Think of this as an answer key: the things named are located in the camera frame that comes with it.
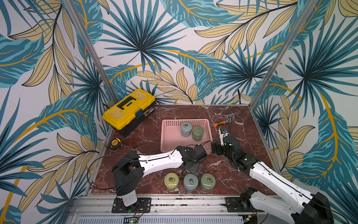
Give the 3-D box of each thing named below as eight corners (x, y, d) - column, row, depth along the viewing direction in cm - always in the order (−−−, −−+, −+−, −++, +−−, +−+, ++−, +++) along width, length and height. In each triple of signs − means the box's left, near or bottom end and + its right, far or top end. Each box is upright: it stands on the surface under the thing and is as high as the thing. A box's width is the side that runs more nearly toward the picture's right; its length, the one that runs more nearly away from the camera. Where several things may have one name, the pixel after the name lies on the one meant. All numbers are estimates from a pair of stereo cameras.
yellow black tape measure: (112, 149, 96) (110, 146, 93) (114, 140, 100) (112, 138, 97) (121, 149, 96) (119, 146, 93) (123, 141, 100) (122, 138, 97)
